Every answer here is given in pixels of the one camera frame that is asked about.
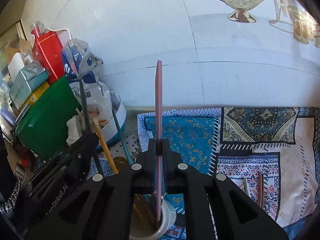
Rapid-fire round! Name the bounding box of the brown wooden chopstick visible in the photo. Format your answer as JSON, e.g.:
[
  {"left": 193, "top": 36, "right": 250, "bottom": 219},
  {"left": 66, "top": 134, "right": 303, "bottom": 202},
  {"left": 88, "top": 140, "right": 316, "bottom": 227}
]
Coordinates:
[{"left": 244, "top": 178, "right": 249, "bottom": 196}]

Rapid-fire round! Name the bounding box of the teal chopstick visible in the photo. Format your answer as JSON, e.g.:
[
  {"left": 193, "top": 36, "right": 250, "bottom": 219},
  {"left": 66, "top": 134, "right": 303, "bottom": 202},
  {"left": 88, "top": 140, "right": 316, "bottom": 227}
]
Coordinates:
[{"left": 112, "top": 109, "right": 133, "bottom": 165}]

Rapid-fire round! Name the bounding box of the dark green chopstick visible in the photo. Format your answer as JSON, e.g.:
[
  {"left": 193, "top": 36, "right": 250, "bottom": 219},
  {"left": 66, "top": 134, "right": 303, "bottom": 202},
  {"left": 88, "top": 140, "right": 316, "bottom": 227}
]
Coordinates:
[{"left": 79, "top": 79, "right": 104, "bottom": 176}]

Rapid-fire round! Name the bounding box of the yellow wooden chopstick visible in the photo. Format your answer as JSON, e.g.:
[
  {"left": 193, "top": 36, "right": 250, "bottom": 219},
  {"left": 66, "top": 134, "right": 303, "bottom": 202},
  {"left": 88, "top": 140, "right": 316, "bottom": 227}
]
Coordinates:
[{"left": 93, "top": 119, "right": 119, "bottom": 174}]

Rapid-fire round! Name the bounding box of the white ceramic utensil cup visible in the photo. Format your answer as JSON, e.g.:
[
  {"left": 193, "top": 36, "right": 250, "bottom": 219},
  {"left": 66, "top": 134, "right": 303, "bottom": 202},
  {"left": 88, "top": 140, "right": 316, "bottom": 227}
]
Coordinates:
[{"left": 129, "top": 194, "right": 177, "bottom": 239}]

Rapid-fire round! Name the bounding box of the green metal box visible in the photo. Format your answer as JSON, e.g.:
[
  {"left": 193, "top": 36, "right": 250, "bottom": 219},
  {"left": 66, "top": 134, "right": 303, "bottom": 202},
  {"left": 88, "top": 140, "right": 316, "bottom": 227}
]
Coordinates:
[{"left": 15, "top": 76, "right": 82, "bottom": 161}]

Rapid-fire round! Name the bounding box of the patchwork patterned table cloth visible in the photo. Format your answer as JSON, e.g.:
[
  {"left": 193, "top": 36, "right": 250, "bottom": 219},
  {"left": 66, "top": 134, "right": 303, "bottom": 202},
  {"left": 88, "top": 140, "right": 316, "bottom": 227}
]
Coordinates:
[{"left": 94, "top": 106, "right": 320, "bottom": 240}]

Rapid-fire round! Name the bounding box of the white blue plastic bag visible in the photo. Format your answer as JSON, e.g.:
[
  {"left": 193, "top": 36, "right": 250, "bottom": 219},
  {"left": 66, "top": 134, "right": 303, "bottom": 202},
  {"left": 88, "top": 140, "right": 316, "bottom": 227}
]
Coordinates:
[{"left": 61, "top": 38, "right": 126, "bottom": 146}]

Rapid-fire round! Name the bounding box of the teal tissue box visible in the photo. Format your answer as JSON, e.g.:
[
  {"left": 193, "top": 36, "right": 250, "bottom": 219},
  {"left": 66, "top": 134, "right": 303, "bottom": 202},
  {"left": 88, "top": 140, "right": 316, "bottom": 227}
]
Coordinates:
[{"left": 9, "top": 61, "right": 49, "bottom": 111}]

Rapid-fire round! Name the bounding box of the red tin box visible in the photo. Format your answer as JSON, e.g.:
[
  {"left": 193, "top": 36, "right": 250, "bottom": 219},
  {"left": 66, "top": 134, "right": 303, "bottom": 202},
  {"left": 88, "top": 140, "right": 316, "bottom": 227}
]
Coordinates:
[{"left": 33, "top": 31, "right": 65, "bottom": 85}]

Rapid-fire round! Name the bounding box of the red white cup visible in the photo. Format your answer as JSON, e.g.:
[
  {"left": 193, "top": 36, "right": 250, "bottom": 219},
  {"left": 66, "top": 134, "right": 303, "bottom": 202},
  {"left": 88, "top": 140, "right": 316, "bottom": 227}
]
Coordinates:
[{"left": 30, "top": 21, "right": 44, "bottom": 37}]

